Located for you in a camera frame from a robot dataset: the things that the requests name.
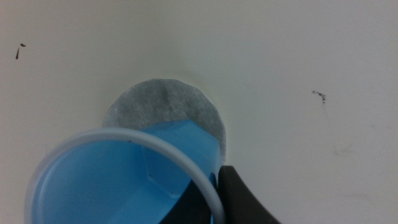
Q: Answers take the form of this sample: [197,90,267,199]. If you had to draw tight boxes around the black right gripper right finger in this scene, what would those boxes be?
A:
[217,165,282,224]

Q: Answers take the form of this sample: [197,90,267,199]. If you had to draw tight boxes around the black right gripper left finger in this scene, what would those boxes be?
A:
[159,178,213,224]

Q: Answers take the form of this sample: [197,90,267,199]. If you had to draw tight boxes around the blue plastic cup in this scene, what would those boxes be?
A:
[24,119,226,224]

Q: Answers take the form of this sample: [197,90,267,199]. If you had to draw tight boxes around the round grey felt cup mat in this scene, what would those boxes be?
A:
[102,78,227,163]

